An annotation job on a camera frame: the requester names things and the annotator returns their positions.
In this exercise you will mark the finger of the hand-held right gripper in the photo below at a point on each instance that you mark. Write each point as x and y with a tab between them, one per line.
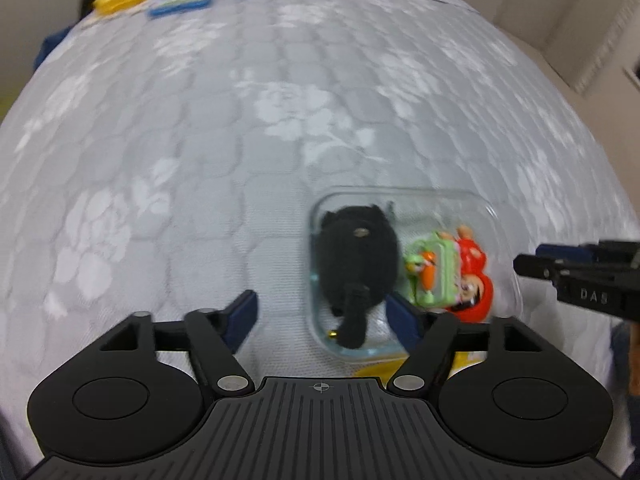
540	266
565	251

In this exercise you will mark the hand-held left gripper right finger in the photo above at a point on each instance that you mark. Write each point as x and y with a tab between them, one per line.
402	320

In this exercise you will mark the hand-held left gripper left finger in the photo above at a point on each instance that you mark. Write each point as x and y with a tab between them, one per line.
243	316

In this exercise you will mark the black plush toy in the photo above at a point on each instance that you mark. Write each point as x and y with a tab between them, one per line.
355	255

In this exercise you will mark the yellow container lid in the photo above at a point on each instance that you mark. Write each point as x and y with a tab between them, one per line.
380	369

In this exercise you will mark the clear glass container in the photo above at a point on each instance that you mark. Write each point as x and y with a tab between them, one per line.
465	210

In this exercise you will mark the red doll figure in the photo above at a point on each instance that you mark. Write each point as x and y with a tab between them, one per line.
475	260

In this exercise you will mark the dark blue cloth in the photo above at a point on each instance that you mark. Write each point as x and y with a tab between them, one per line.
52	47

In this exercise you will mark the green card tag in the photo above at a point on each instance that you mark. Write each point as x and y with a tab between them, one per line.
445	265

